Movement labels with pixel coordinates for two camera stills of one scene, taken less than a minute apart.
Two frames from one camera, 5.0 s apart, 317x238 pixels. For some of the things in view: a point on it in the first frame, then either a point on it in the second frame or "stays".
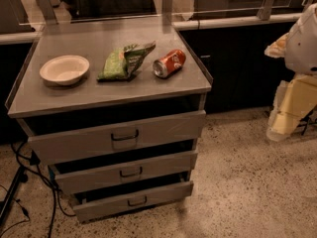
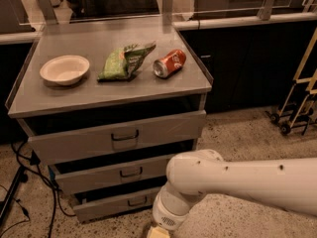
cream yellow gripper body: [303, 52] to [167, 214]
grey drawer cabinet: [114, 109] stays
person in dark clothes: [108, 1] stays
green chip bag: [122, 64] stays
